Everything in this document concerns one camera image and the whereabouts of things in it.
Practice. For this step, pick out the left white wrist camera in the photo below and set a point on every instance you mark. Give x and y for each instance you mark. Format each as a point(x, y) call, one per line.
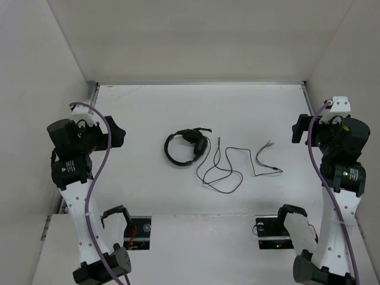
point(81, 111)

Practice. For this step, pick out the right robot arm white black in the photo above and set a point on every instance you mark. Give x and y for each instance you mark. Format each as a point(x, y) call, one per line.
point(329, 258)

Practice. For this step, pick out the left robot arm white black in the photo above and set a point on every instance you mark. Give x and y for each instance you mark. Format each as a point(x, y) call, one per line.
point(100, 236)

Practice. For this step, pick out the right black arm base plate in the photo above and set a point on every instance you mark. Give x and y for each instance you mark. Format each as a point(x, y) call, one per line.
point(270, 234)

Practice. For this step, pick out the black headphones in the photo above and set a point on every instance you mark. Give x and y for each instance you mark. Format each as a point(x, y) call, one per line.
point(191, 137)

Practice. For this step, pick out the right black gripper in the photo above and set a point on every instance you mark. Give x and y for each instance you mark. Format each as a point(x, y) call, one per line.
point(303, 123)

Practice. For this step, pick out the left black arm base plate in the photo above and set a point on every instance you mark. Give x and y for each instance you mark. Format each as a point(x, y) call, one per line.
point(137, 234)

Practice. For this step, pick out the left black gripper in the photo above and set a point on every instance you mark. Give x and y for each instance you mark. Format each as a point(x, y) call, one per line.
point(116, 133)

